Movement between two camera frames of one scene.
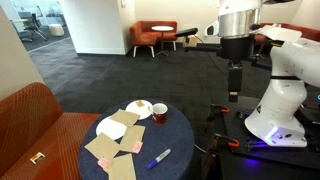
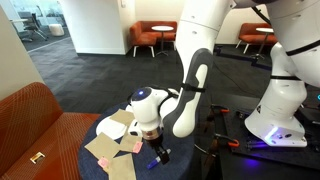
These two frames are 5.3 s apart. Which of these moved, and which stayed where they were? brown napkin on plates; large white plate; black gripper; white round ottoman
Moved: black gripper
Stayed: white round ottoman; brown napkin on plates; large white plate
